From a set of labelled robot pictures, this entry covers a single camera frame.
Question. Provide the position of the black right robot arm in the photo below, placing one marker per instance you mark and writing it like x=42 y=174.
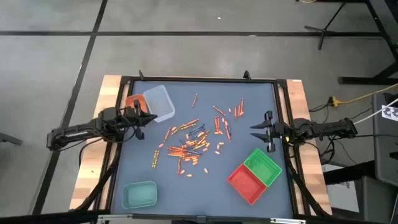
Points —
x=329 y=129

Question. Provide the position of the black floor stand frame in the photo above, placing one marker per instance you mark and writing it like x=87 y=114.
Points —
x=367 y=80

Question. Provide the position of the black table frame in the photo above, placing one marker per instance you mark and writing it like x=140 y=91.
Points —
x=202 y=79

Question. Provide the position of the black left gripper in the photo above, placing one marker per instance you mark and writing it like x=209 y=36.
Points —
x=127 y=119

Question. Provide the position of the grey-blue table mat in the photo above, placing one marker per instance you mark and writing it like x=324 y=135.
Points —
x=202 y=193

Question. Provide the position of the green plastic bin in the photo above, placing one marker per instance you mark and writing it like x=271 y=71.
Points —
x=262 y=167

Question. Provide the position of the clear plastic bin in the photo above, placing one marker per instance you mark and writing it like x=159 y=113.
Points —
x=158 y=102

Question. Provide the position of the grey furniture leg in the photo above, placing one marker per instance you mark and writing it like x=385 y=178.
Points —
x=9 y=139

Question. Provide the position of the orange crayon red tip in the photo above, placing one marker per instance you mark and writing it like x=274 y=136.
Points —
x=205 y=133

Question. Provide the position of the black floor beam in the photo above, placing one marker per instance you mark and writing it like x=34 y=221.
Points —
x=348 y=172

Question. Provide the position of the orange plastic bin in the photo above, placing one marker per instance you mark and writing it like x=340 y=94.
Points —
x=130 y=101

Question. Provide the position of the red plastic bin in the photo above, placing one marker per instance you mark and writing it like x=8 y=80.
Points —
x=247 y=184

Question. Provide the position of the black and white marker tag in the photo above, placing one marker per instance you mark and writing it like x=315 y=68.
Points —
x=390 y=113

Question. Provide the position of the grey floor box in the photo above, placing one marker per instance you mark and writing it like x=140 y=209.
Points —
x=373 y=202

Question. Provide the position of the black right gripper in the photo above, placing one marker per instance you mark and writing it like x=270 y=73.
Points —
x=283 y=130

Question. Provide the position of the silver aluminium bar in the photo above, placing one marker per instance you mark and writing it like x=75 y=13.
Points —
x=115 y=216

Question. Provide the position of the teal plastic bin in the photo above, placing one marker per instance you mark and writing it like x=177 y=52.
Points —
x=140 y=194

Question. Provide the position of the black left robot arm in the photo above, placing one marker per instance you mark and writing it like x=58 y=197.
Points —
x=74 y=133

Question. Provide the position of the dark grey cabinet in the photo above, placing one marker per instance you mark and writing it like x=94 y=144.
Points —
x=385 y=149

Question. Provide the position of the black tripod stand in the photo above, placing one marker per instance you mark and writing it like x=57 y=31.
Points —
x=323 y=31

